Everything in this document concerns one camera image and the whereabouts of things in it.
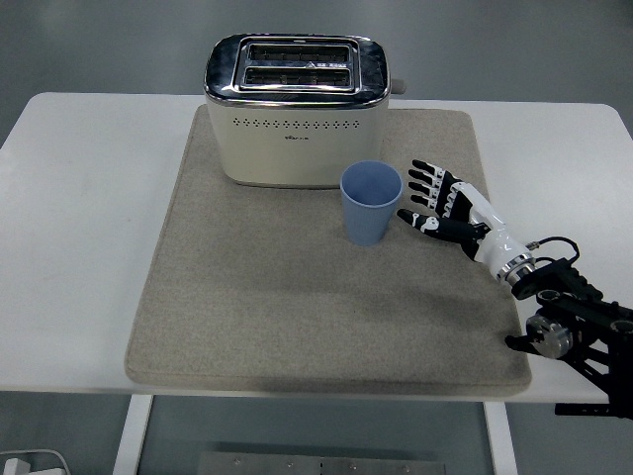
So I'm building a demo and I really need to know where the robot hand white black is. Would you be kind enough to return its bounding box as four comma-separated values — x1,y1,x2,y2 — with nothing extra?
396,158,527,274

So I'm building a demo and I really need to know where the grey metal plate with screws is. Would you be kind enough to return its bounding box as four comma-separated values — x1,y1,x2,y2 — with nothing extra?
197,450,449,475

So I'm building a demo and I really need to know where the beige felt table mat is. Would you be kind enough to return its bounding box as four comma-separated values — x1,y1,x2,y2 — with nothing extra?
123,106,534,399

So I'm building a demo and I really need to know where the white box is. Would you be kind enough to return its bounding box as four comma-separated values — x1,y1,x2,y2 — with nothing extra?
0,448,70,475

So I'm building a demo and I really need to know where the cream and chrome toaster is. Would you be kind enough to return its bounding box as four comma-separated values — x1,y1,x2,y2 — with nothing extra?
204,33,409,190

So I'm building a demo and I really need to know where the white table leg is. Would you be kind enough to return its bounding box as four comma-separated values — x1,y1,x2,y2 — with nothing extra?
483,403,519,475
112,395,154,475

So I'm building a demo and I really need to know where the black table control panel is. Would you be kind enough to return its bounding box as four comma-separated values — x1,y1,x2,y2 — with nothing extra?
554,404,612,417

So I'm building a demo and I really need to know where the blue ribbed plastic cup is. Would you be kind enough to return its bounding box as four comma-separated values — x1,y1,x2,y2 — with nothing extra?
339,159,404,247

